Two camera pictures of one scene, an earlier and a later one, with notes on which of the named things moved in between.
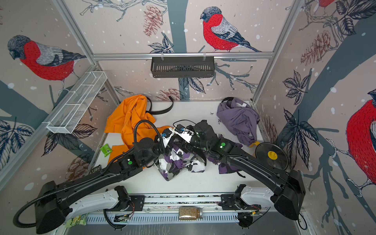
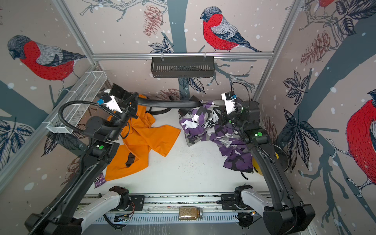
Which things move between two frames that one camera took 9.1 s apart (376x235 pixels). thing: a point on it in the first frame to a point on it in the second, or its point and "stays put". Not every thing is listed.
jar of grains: [190, 213] stays put
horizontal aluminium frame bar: [181, 56] stays put
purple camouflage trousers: [172, 161] to [202, 123]
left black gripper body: [157, 150] to [117, 123]
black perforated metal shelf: [182, 66] stays put
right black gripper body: [197, 142] to [236, 119]
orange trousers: [133, 124] stays put
